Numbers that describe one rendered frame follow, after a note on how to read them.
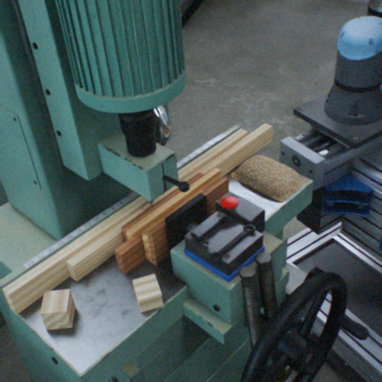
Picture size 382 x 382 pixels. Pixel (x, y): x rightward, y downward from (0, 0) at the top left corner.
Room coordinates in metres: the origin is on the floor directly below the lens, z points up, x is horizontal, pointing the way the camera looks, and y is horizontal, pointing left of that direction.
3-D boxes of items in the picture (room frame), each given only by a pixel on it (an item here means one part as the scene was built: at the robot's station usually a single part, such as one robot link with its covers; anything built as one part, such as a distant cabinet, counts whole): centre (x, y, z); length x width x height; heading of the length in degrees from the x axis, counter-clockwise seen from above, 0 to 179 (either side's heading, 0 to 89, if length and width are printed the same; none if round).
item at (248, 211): (0.67, -0.06, 0.99); 0.13 x 0.11 x 0.06; 133
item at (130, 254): (0.76, 0.05, 0.92); 0.23 x 0.02 x 0.05; 133
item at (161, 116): (0.99, 0.08, 1.02); 0.12 x 0.03 x 0.12; 43
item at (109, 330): (0.73, 0.01, 0.87); 0.61 x 0.30 x 0.06; 133
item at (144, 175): (0.82, 0.09, 1.03); 0.14 x 0.07 x 0.09; 43
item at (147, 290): (0.61, 0.09, 0.92); 0.05 x 0.04 x 0.03; 14
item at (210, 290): (0.66, -0.05, 0.92); 0.15 x 0.13 x 0.09; 133
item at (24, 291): (0.82, 0.09, 0.93); 0.60 x 0.02 x 0.05; 133
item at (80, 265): (0.86, 0.02, 0.92); 0.55 x 0.02 x 0.04; 133
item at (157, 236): (0.76, 0.01, 0.94); 0.20 x 0.01 x 0.08; 133
